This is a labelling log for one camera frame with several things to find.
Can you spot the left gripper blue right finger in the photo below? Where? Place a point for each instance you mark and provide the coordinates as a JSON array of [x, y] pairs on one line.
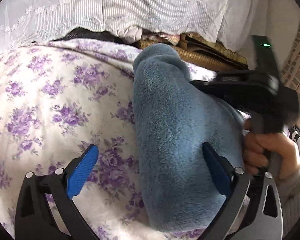
[[252, 209]]

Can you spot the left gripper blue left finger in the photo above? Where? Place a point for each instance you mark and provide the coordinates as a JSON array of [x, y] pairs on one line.
[[33, 217]]

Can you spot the blue fleece baby onesie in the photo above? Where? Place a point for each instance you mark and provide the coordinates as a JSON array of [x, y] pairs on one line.
[[172, 121]]

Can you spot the black dark clothing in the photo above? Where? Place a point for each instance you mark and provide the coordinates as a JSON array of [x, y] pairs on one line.
[[88, 34]]

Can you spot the woven brown bamboo mat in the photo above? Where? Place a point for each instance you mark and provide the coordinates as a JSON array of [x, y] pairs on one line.
[[194, 49]]

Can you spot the white lace cover cloth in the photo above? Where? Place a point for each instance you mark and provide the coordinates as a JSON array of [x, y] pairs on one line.
[[227, 21]]

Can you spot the purple floral bed quilt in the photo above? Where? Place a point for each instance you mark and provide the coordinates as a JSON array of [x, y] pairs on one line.
[[56, 99]]

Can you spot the pink white folded bedding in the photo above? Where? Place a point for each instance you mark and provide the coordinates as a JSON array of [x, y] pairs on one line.
[[150, 35]]

